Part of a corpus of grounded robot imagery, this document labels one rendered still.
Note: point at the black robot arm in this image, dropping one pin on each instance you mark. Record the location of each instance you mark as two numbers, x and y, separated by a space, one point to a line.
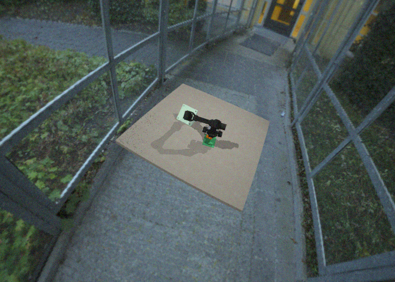
213 123

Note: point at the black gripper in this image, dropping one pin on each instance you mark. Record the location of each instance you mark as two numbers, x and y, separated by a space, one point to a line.
219 133

